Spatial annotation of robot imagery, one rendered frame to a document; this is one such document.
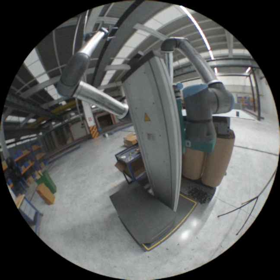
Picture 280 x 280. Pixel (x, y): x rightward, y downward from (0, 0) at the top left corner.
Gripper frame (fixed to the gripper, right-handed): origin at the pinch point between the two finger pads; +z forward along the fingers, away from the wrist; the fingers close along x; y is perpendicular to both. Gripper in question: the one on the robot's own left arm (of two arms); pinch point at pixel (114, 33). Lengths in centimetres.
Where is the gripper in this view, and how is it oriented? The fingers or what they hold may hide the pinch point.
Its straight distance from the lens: 121.2
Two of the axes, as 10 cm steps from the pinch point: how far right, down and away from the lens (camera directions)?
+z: 7.7, -5.4, 3.4
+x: -3.2, 1.4, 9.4
